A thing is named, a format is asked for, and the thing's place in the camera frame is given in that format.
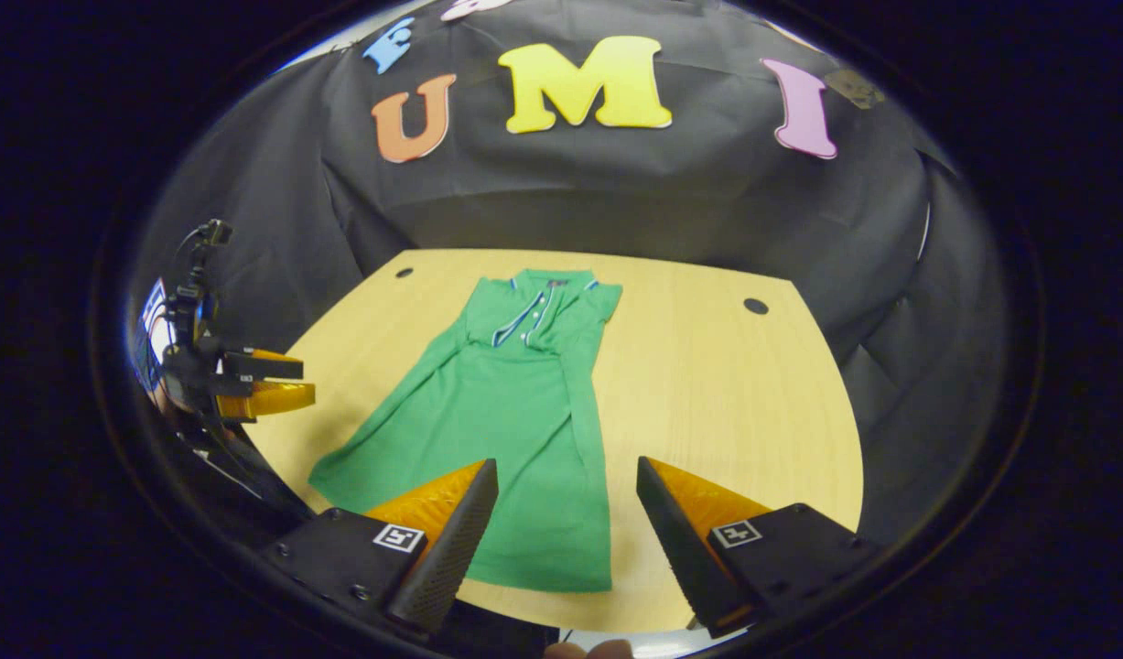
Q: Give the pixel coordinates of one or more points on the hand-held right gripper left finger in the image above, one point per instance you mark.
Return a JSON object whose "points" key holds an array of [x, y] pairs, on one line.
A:
{"points": [[451, 549]]}

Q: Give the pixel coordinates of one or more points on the green T-shirt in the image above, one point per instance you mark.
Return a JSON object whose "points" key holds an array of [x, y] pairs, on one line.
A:
{"points": [[506, 412]]}

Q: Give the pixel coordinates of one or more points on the black backdrop cloth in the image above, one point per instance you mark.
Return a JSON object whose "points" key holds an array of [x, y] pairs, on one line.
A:
{"points": [[616, 183]]}

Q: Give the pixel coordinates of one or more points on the white printed sign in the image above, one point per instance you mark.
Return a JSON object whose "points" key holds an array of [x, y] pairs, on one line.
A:
{"points": [[149, 329]]}

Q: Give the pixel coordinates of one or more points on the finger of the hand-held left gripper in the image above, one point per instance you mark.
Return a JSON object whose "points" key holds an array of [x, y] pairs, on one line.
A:
{"points": [[264, 366], [268, 400]]}

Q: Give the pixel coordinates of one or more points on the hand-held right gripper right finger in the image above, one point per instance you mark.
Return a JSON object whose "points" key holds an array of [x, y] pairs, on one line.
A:
{"points": [[680, 549]]}

